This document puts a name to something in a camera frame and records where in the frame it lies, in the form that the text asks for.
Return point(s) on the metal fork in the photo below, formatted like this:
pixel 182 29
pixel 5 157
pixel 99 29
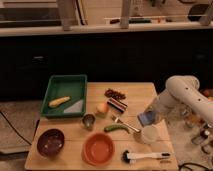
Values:
pixel 118 120

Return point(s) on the white dish brush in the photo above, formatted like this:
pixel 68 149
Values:
pixel 130 157

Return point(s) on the orange-red bowl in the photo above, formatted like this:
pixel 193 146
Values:
pixel 98 149

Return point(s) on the blue sponge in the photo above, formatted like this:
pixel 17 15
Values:
pixel 146 118

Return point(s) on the yellow corn cob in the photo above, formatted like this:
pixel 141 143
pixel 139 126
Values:
pixel 57 102

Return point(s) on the small metal cup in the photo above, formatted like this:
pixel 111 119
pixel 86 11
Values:
pixel 88 121

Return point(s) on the bunch of dark red grapes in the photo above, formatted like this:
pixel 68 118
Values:
pixel 110 93

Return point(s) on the green chili pepper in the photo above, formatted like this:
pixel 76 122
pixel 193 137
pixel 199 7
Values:
pixel 114 127

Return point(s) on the yellow-orange fruit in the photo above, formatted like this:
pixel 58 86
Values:
pixel 102 108

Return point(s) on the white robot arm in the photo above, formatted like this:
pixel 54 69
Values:
pixel 182 89

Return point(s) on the white cloth in tray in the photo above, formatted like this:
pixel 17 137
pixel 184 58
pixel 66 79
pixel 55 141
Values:
pixel 75 108

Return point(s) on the dark purple bowl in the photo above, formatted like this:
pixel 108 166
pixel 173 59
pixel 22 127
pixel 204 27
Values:
pixel 50 143

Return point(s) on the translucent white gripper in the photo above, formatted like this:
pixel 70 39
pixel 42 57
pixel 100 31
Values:
pixel 161 105

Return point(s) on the white plastic cup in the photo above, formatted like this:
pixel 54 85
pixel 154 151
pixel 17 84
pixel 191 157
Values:
pixel 148 135

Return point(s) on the green plastic tray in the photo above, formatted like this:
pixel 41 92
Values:
pixel 74 86

